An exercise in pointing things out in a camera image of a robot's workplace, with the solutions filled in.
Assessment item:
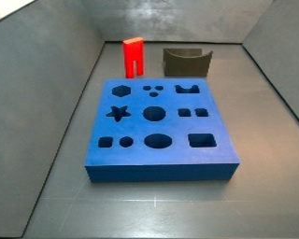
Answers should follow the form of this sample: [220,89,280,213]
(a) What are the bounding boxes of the dark grey curved block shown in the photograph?
[162,49,213,77]

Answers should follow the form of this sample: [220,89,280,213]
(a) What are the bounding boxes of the red two-legged peg block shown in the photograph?
[121,37,144,78]

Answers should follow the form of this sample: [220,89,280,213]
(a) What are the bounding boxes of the blue foam shape board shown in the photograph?
[83,78,239,182]

